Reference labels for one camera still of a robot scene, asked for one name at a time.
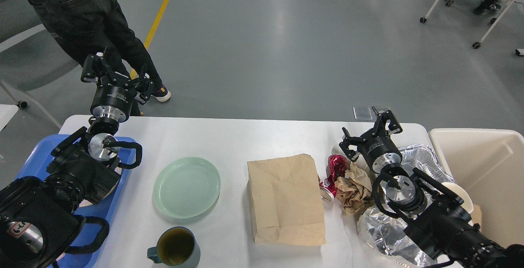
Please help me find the beige plastic bin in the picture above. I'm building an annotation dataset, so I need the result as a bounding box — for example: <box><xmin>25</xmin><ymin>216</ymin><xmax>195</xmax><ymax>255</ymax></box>
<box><xmin>429</xmin><ymin>128</ymin><xmax>524</xmax><ymax>247</ymax></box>

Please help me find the aluminium foil tray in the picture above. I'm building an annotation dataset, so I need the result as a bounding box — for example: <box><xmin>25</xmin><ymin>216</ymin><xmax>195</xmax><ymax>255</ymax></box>
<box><xmin>399</xmin><ymin>144</ymin><xmax>455</xmax><ymax>183</ymax></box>

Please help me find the person in dark trousers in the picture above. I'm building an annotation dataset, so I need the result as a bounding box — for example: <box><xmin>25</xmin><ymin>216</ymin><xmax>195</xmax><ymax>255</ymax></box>
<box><xmin>28</xmin><ymin>0</ymin><xmax>172</xmax><ymax>102</ymax></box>

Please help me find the crumpled brown paper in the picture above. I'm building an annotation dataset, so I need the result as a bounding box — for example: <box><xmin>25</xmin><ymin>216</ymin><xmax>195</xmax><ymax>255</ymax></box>
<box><xmin>335</xmin><ymin>161</ymin><xmax>374</xmax><ymax>216</ymax></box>

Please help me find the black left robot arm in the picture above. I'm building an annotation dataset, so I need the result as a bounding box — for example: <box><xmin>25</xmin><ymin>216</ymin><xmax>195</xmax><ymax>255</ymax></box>
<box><xmin>0</xmin><ymin>52</ymin><xmax>154</xmax><ymax>268</ymax></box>

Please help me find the brown paper bag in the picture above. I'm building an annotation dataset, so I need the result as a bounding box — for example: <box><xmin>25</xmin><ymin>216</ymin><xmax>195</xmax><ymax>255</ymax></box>
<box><xmin>247</xmin><ymin>154</ymin><xmax>326</xmax><ymax>246</ymax></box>

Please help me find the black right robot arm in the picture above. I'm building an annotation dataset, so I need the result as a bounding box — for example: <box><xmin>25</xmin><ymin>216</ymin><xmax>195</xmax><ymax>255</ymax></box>
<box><xmin>339</xmin><ymin>109</ymin><xmax>524</xmax><ymax>268</ymax></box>

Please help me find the grey chair left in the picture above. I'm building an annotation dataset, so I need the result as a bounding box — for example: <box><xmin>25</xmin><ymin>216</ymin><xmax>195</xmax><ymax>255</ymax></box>
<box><xmin>0</xmin><ymin>79</ymin><xmax>62</xmax><ymax>129</ymax></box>

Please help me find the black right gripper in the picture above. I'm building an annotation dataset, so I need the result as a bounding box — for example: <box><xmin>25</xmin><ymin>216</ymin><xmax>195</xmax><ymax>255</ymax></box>
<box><xmin>339</xmin><ymin>106</ymin><xmax>404</xmax><ymax>173</ymax></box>

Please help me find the grey floor plate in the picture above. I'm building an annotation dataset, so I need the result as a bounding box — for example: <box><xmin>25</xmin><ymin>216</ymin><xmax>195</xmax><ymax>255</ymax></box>
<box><xmin>352</xmin><ymin>106</ymin><xmax>391</xmax><ymax>121</ymax></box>

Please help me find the pink plate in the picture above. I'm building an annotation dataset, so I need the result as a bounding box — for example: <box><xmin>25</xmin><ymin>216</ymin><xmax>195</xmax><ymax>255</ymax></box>
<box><xmin>79</xmin><ymin>166</ymin><xmax>123</xmax><ymax>208</ymax></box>

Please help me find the dark teal mug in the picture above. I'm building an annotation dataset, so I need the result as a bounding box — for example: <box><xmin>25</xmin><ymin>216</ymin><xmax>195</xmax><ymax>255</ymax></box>
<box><xmin>147</xmin><ymin>226</ymin><xmax>201</xmax><ymax>268</ymax></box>

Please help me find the light green plate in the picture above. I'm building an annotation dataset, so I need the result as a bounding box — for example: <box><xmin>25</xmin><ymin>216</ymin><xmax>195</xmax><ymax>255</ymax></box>
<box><xmin>152</xmin><ymin>157</ymin><xmax>221</xmax><ymax>219</ymax></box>

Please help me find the white paper cup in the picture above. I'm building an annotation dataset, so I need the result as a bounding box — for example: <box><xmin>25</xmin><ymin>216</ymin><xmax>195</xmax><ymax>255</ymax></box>
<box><xmin>441</xmin><ymin>182</ymin><xmax>474</xmax><ymax>214</ymax></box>

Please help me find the crumpled aluminium foil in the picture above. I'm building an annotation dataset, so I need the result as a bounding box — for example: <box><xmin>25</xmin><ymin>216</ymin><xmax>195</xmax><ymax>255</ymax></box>
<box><xmin>356</xmin><ymin>206</ymin><xmax>438</xmax><ymax>268</ymax></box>

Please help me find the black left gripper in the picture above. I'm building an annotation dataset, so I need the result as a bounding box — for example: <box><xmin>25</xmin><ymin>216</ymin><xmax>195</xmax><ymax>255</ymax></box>
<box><xmin>81</xmin><ymin>52</ymin><xmax>154</xmax><ymax>122</ymax></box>

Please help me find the crushed red can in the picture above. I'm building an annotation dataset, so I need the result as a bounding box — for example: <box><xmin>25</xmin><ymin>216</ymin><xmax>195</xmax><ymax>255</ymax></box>
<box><xmin>319</xmin><ymin>154</ymin><xmax>348</xmax><ymax>202</ymax></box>

